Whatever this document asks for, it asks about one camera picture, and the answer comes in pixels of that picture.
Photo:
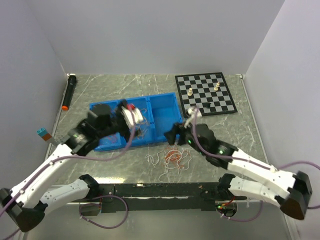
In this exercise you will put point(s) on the blue plastic bin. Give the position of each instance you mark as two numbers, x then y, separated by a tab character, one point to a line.
144	130
111	142
164	113

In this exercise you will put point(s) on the blue right plastic bin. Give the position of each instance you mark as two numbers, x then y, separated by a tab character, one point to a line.
164	113

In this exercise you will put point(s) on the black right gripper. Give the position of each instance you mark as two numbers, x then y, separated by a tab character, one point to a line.
178	129

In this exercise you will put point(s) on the black grey chessboard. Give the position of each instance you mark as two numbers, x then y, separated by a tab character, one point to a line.
203	91

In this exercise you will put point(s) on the blue left plastic bin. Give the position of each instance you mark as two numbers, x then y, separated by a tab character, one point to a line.
111	142

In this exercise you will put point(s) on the cream chess piece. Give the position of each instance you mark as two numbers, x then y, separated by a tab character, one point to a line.
190	92
217	86

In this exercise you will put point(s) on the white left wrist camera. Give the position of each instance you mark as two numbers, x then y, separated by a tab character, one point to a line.
132	115

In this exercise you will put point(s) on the toy brick tower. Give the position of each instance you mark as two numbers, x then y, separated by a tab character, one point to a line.
46	136

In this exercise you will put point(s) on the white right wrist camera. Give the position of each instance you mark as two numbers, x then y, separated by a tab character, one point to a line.
193	113

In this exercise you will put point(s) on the blue middle plastic bin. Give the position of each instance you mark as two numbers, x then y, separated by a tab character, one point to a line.
144	130

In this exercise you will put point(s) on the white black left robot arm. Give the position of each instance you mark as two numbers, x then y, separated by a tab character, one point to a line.
28	202

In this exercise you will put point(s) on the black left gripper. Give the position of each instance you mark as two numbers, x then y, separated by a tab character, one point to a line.
126	133

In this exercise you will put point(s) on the cream chess piece right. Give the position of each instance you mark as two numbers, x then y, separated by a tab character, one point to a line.
217	86

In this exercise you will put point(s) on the black chess piece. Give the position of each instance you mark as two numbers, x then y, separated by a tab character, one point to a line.
206	105

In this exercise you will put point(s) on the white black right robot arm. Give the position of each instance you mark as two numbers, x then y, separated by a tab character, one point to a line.
248	177

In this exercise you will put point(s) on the cream chess piece left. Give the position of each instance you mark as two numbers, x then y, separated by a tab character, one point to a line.
190	92

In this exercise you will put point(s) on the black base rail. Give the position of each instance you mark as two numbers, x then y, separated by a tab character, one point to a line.
164	196

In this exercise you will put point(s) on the black marker orange cap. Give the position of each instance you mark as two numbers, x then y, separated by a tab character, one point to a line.
71	85

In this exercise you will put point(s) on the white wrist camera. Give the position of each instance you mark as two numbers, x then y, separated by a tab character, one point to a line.
132	115
193	113

